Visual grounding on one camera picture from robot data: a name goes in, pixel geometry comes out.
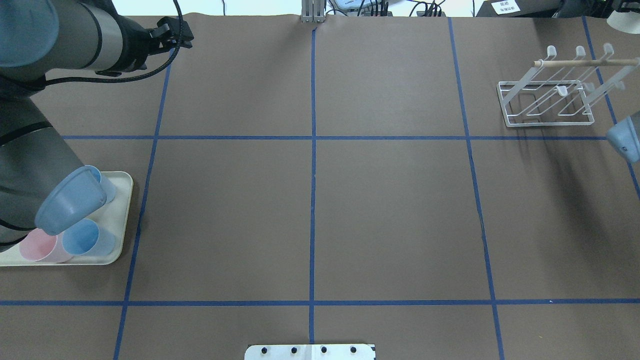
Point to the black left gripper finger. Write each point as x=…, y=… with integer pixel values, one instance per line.
x=161, y=46
x=170, y=28

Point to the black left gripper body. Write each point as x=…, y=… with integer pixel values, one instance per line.
x=134, y=48

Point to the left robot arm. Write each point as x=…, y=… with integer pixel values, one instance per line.
x=47, y=45

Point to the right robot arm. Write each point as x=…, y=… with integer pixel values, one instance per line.
x=624, y=137

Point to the blue cup far side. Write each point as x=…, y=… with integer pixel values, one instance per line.
x=105, y=183

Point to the blue cup near rack side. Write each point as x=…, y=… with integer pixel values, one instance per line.
x=88, y=238

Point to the pink cup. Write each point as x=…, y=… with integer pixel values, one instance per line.
x=39, y=246

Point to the cream plastic tray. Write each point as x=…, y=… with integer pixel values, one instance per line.
x=113, y=217

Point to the aluminium frame post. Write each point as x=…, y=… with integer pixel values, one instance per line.
x=313, y=11

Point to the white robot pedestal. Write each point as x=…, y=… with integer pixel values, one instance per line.
x=336, y=351

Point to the white wire cup rack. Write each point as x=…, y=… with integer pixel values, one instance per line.
x=562, y=92

